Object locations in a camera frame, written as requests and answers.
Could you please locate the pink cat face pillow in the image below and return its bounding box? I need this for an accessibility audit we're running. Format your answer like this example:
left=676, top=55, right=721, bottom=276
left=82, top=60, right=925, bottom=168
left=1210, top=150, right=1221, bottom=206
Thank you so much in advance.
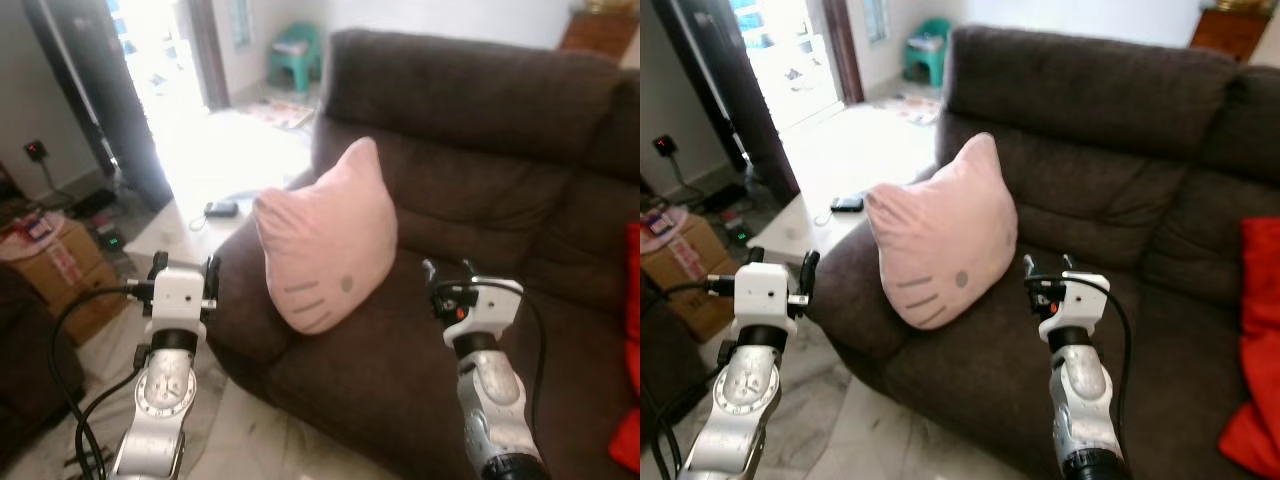
left=865, top=132, right=1019, bottom=331
left=253, top=136, right=400, bottom=336

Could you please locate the red pillow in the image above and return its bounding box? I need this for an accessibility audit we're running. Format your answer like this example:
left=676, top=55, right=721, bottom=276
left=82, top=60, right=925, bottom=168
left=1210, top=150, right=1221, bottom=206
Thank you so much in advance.
left=1218, top=215, right=1280, bottom=479
left=608, top=220, right=641, bottom=473

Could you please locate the white side table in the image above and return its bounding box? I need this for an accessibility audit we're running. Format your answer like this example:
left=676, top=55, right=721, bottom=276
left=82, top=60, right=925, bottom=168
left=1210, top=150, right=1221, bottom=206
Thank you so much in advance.
left=745, top=190, right=871, bottom=266
left=122, top=188, right=263, bottom=279

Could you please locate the cardboard box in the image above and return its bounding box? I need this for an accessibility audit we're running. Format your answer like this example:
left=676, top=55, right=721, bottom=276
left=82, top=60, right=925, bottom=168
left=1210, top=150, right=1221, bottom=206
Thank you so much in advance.
left=0, top=212, right=131, bottom=346
left=640, top=210, right=741, bottom=343

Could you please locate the dark brown fabric sofa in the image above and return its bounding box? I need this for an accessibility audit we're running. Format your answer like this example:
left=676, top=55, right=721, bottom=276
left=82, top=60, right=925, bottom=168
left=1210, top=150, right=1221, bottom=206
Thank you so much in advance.
left=805, top=25, right=1280, bottom=480
left=205, top=28, right=641, bottom=480

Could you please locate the dark brown armchair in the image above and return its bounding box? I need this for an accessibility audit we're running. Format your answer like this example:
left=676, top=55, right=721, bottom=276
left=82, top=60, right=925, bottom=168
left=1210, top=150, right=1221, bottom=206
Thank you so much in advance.
left=0, top=262, right=61, bottom=466
left=640, top=320, right=691, bottom=471

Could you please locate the colourful floor mat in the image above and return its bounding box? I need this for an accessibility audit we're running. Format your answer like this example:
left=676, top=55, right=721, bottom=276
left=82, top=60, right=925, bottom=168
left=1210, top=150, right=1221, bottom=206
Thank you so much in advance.
left=885, top=93, right=943, bottom=126
left=245, top=97, right=316, bottom=131

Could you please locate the dark door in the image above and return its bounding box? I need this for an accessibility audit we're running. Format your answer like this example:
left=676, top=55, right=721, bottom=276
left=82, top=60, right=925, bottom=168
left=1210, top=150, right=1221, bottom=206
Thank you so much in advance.
left=25, top=0, right=176, bottom=211
left=655, top=0, right=801, bottom=206

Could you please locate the green plastic stool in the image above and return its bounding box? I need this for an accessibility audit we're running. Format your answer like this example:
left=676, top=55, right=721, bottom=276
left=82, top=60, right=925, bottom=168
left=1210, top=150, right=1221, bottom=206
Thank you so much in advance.
left=905, top=17, right=953, bottom=89
left=267, top=22, right=324, bottom=94

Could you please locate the brown wooden cabinet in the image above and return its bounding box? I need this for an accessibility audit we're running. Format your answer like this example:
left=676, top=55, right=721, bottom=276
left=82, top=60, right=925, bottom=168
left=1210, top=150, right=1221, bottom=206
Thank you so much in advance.
left=1190, top=5, right=1273, bottom=63
left=558, top=8, right=641, bottom=61

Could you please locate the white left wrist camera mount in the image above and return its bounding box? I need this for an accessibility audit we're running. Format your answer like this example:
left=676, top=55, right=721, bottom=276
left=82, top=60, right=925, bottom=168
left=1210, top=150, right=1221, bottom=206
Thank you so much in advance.
left=148, top=267, right=211, bottom=336
left=735, top=262, right=798, bottom=331

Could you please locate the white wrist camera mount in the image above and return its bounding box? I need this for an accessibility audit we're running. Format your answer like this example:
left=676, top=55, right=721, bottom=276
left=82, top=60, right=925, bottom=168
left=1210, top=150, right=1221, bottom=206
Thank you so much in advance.
left=455, top=276, right=525, bottom=349
left=148, top=267, right=211, bottom=336
left=1050, top=270, right=1111, bottom=346
left=735, top=262, right=798, bottom=331

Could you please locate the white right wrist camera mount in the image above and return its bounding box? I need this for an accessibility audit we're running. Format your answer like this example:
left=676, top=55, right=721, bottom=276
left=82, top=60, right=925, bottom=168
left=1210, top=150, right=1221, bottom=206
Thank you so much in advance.
left=1050, top=270, right=1111, bottom=346
left=455, top=276, right=525, bottom=349

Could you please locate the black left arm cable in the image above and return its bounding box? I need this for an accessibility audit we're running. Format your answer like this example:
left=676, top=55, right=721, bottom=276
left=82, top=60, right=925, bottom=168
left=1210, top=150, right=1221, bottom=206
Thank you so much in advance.
left=640, top=275, right=739, bottom=480
left=50, top=283, right=153, bottom=480

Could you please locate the brown wooden door frame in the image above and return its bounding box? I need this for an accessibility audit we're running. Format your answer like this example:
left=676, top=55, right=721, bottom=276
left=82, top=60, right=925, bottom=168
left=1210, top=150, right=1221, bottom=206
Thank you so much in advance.
left=822, top=0, right=867, bottom=106
left=190, top=0, right=233, bottom=111

